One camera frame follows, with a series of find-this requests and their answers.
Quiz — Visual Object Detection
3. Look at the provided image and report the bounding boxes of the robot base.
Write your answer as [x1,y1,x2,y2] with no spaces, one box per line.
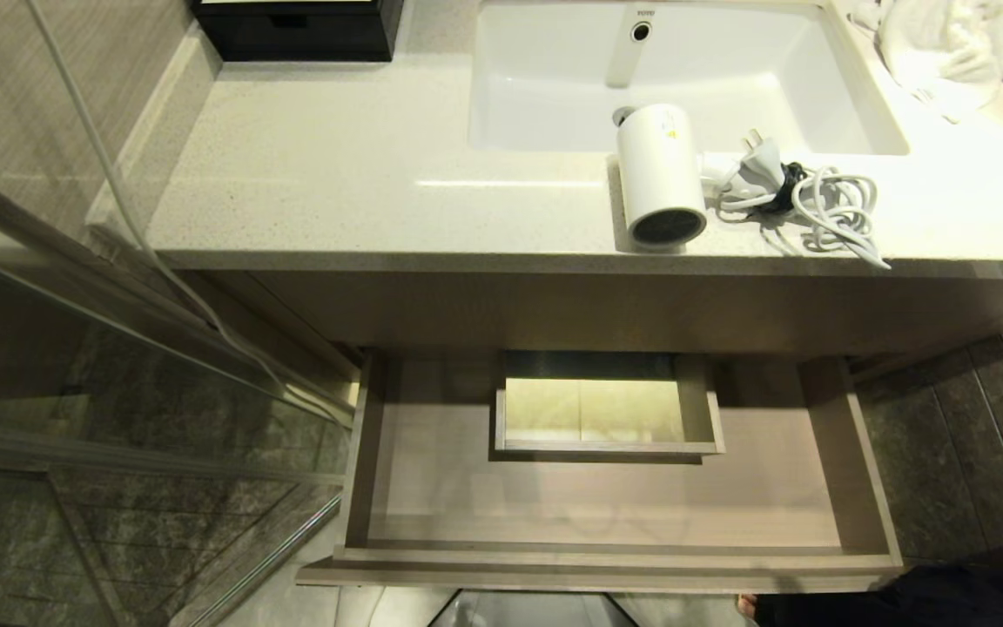
[427,590,639,627]

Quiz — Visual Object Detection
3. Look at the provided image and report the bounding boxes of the beige wooden vanity cabinet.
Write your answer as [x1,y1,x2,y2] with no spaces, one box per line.
[145,251,1003,377]

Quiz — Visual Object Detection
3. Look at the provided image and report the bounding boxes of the white rectangular sink basin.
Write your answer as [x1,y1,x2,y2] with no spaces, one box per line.
[468,0,911,157]

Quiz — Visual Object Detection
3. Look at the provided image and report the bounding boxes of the white towel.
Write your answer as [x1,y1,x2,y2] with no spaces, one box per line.
[850,0,1003,123]

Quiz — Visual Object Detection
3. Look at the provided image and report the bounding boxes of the white hair dryer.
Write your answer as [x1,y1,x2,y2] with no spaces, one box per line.
[615,104,709,249]

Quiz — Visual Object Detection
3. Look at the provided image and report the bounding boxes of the person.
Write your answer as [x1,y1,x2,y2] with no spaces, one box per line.
[736,538,1003,627]

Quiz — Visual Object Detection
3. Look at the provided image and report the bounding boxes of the beige wooden drawer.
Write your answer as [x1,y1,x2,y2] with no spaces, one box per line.
[296,351,905,595]

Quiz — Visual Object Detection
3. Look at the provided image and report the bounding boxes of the white power cord with plug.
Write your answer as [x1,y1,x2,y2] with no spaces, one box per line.
[700,128,892,270]

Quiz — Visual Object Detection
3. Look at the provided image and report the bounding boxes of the chrome sink faucet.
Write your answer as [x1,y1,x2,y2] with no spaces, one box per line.
[605,3,657,89]

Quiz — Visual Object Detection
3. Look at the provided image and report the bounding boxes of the glass shower door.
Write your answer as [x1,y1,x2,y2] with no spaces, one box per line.
[0,0,354,627]

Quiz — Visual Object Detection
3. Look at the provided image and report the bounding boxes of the black tissue box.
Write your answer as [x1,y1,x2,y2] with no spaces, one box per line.
[192,0,405,63]

